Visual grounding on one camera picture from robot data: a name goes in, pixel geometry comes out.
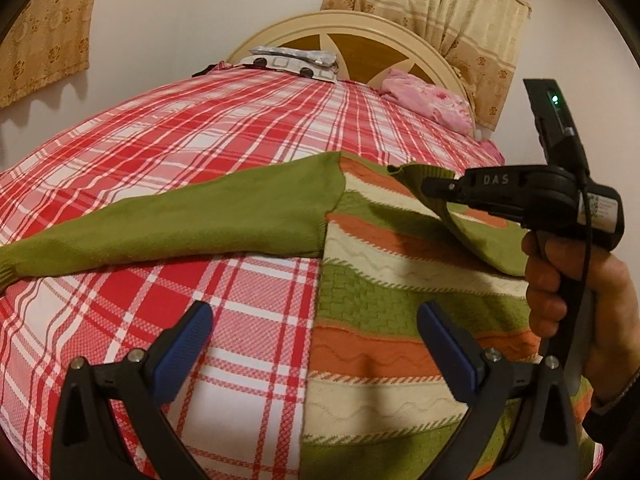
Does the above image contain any red plaid bed sheet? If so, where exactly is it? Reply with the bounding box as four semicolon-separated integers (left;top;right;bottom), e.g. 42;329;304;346
1;67;521;479

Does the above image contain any grey white folded bedding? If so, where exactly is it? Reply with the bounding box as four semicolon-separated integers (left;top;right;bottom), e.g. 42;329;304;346
235;46;338;84

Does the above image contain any person's right hand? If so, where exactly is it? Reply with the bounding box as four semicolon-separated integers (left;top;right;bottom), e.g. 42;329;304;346
522;232;639;403

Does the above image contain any pink floral pillow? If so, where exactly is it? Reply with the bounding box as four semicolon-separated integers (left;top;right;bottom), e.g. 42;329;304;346
378;68;475;136

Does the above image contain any pink cloth beside bed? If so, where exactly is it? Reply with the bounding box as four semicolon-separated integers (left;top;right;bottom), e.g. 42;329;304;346
478;139;506;166

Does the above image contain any green striped knit sweater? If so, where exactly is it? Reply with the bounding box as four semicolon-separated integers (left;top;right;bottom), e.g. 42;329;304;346
1;152;539;479

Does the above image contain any beige curtain left window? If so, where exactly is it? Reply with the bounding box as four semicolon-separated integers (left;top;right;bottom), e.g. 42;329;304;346
1;0;94;107

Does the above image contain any beige curtain behind headboard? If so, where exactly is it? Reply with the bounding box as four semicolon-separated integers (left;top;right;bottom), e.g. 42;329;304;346
321;0;532;130

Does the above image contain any cream wooden headboard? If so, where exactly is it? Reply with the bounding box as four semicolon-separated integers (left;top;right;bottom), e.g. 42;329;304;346
226;8;476;137

